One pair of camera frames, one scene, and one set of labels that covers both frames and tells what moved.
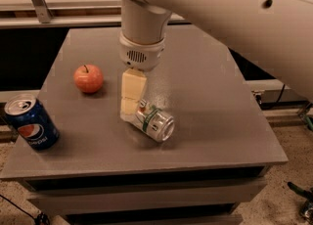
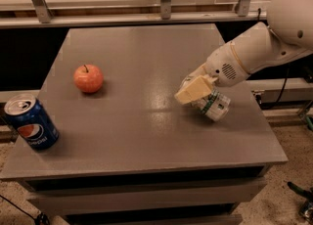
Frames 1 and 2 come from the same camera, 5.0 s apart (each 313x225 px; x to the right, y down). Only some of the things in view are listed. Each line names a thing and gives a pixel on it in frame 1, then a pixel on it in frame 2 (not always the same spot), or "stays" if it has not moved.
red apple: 88,78 stays
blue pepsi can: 31,121 stays
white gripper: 141,54 to 222,64
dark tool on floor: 306,209 stays
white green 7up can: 154,121 to 215,106
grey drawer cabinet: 104,172 stays
